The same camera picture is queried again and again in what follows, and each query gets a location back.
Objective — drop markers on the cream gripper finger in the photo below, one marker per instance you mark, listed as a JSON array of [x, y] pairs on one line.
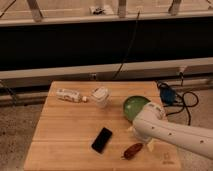
[[129, 129], [150, 145]]

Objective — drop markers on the red chili pepper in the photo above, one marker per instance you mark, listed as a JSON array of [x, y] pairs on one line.
[[131, 151]]

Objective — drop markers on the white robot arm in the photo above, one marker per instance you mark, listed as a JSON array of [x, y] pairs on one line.
[[147, 123]]

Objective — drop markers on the green ceramic bowl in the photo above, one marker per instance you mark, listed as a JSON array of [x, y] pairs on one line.
[[133, 105]]

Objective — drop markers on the black smartphone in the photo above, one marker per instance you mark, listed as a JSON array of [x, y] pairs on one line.
[[101, 140]]

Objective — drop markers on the clear plastic cup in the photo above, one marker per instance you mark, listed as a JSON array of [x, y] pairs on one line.
[[100, 96]]

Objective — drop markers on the blue clamp device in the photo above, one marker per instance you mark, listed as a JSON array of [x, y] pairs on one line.
[[167, 95]]

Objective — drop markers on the lying plastic bottle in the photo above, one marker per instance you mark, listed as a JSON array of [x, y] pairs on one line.
[[70, 95]]

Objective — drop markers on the small black white device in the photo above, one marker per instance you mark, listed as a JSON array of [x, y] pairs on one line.
[[97, 10]]

